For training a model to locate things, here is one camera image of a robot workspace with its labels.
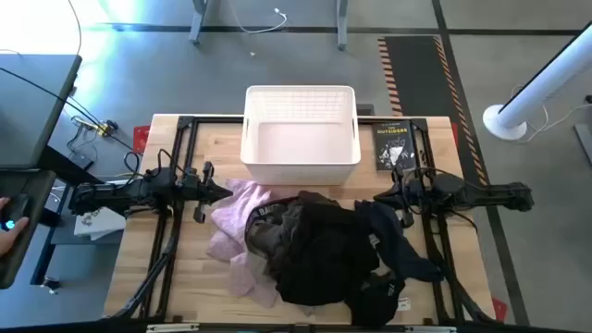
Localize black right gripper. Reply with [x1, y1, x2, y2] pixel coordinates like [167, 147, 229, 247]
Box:
[373, 165, 436, 228]

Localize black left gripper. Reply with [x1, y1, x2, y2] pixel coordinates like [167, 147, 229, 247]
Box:
[182, 160, 234, 225]

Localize khaki pants with black waistband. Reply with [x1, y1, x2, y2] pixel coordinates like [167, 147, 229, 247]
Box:
[243, 196, 307, 284]

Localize pink woven cloth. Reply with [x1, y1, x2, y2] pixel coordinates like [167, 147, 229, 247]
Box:
[205, 179, 281, 310]

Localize navy blue garment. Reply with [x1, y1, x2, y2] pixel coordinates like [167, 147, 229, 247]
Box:
[353, 199, 446, 284]

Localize black paperback book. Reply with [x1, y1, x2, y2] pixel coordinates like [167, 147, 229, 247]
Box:
[371, 119, 416, 172]

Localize black garment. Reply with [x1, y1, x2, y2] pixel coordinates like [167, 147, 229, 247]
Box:
[275, 190, 408, 327]

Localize white plastic laundry basket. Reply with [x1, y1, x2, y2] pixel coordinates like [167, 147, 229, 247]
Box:
[240, 84, 363, 187]

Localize red plastic piece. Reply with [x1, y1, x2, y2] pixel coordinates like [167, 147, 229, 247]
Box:
[132, 125, 152, 154]
[491, 298, 509, 323]

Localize white paper bag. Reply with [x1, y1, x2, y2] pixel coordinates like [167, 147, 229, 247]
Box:
[73, 206, 127, 241]

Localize black hazard-striped floor mat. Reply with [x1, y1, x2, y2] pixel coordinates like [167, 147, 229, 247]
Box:
[376, 35, 491, 186]

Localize black and yellow power plug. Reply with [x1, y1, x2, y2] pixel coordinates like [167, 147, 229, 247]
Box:
[71, 115, 119, 139]

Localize dark grey panel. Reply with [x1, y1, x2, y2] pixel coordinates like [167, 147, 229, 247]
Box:
[0, 169, 57, 290]

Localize black caster wheel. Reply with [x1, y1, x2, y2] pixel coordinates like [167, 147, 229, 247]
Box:
[40, 276, 62, 295]

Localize white tower fan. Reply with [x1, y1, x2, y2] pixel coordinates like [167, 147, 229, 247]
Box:
[482, 22, 592, 142]

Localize black device with blue light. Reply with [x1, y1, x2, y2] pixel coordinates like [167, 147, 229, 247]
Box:
[1, 193, 31, 232]

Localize grey desk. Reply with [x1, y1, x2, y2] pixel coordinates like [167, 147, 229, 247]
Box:
[0, 54, 83, 170]

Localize person's hand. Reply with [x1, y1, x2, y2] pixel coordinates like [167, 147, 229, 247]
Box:
[0, 196, 30, 258]

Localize black metal rig frame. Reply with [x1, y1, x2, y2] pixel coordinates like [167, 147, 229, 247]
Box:
[110, 114, 499, 325]

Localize thin white fan cable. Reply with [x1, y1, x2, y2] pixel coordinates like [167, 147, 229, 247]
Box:
[511, 85, 592, 144]

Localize white cable with plug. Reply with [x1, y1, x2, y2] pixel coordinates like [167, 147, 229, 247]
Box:
[226, 0, 289, 34]

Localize long black cable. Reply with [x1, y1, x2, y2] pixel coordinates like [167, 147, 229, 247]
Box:
[0, 67, 138, 154]

